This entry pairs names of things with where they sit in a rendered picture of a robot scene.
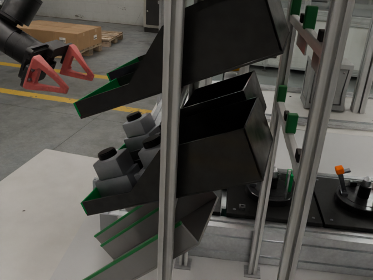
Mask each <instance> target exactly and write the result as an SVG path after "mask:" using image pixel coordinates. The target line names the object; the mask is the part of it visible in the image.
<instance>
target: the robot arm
mask: <svg viewBox="0 0 373 280"><path fill-rule="evenodd" d="M42 3H43V2H42V1H41V0H0V51H1V52H3V53H4V54H6V55H7V56H9V57H11V58H13V59H14V60H15V61H17V62H19V63H20V64H21V68H20V70H19V74H18V77H19V78H21V83H20V86H21V87H23V88H25V89H29V90H36V91H48V92H57V93H64V94H67V92H68V90H69V87H68V85H67V84H66V83H65V82H64V80H62V79H61V77H60V76H59V75H58V74H57V73H56V72H55V70H54V68H55V66H56V61H55V60H54V58H55V57H56V56H60V55H62V59H61V62H60V63H61V64H62V67H61V71H60V73H59V74H62V75H65V76H70V77H74V78H79V79H84V80H88V81H92V80H93V78H94V74H93V72H92V71H91V70H90V68H89V67H88V65H87V64H86V62H85V60H84V59H83V57H82V55H81V53H80V51H79V50H78V48H77V46H76V45H74V44H73V43H67V44H65V43H64V42H62V41H61V40H57V39H56V40H53V41H50V42H46V43H42V42H40V41H39V40H37V39H35V38H34V37H32V36H30V35H29V34H27V33H26V32H24V31H22V30H21V29H19V28H18V27H17V25H20V26H22V27H23V25H26V26H27V27H29V25H30V23H31V21H32V20H33V18H34V16H35V15H36V13H37V12H38V10H39V8H40V6H41V5H42ZM73 58H75V59H76V60H77V61H78V63H79V64H80V65H81V66H82V68H83V69H84V70H85V71H86V73H87V74H83V73H79V72H76V71H74V70H72V66H71V64H72V61H73ZM46 74H47V75H49V76H50V77H51V78H52V79H53V80H54V81H55V82H57V83H58V84H59V86H60V87H56V86H50V85H46V84H41V83H38V81H40V80H43V79H44V78H45V76H46Z"/></svg>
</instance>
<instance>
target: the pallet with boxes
mask: <svg viewBox="0 0 373 280"><path fill-rule="evenodd" d="M17 27H18V28H19V29H21V30H22V31H24V32H26V33H27V34H29V35H30V36H32V37H34V38H35V39H37V40H39V41H40V42H42V43H46V42H50V41H53V40H56V39H57V40H61V41H62V42H64V43H65V44H67V43H73V44H74V45H76V46H77V48H78V50H79V51H80V53H81V55H82V56H91V55H93V51H97V52H101V51H102V30H101V26H90V25H84V24H73V23H63V22H52V21H41V20H37V21H31V23H30V25H29V27H27V26H26V25H23V27H22V26H20V25H17Z"/></svg>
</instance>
